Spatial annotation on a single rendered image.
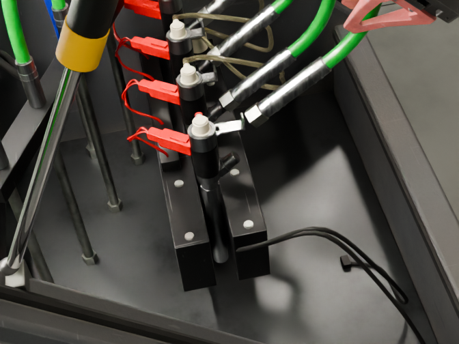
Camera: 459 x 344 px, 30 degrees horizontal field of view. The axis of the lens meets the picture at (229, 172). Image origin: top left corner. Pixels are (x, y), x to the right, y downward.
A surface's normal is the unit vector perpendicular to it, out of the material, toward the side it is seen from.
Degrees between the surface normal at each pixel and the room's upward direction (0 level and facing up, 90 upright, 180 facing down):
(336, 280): 0
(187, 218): 0
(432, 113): 0
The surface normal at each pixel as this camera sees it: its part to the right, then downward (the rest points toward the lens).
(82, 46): 0.04, 0.71
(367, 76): -0.08, -0.68
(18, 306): 0.60, -0.63
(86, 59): 0.32, 0.75
